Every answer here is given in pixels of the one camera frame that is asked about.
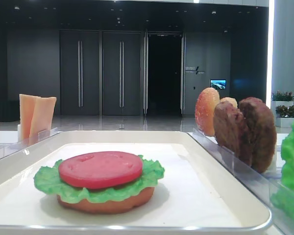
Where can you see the red tomato slice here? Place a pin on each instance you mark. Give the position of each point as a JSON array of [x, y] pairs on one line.
[[99, 170]]

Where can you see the left brown meat patty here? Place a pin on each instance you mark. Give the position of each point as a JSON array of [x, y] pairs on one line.
[[232, 132]]

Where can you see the brown meat patty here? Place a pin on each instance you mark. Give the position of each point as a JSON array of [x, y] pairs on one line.
[[232, 132], [263, 136]]

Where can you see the right orange cheese slice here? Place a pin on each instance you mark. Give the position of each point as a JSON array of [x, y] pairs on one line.
[[42, 115]]

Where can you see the orange cheese slice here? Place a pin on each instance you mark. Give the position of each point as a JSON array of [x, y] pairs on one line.
[[42, 115], [27, 105]]

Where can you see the right brown meat patty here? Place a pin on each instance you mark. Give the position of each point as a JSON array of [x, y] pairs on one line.
[[263, 136]]

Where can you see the green lettuce leaf on tray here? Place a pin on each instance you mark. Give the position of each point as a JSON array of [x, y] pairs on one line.
[[47, 180]]

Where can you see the left orange cheese slice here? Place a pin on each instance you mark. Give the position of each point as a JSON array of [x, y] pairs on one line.
[[27, 105]]

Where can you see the green lettuce leaf in rack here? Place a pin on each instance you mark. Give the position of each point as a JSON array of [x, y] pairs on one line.
[[290, 166]]

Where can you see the front bun slice right rack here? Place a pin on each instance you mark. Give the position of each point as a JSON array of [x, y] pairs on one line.
[[204, 110]]

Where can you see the bun slice rack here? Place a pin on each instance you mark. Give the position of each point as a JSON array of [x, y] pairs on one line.
[[230, 100], [204, 110]]

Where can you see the rear bun slice right rack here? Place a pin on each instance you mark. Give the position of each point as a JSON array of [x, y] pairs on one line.
[[230, 100]]

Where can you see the white rectangular tray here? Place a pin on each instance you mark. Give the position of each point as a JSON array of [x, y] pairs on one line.
[[197, 195]]

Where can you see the dark double door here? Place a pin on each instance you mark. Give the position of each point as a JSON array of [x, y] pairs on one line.
[[101, 73]]

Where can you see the bottom bun slice on tray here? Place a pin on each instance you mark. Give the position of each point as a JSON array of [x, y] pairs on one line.
[[110, 207]]

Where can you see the potted plants in white planter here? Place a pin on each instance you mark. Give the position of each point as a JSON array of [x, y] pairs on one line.
[[282, 105]]

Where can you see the wall display screen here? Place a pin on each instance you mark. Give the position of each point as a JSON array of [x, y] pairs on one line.
[[218, 84]]

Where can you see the clear left rack rail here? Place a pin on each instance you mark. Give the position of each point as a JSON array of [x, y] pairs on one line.
[[11, 148]]

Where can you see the clear rack rail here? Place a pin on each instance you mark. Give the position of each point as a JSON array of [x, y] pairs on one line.
[[11, 148], [266, 186]]

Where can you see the clear right rack rail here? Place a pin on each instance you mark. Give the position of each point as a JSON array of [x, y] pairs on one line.
[[266, 186]]

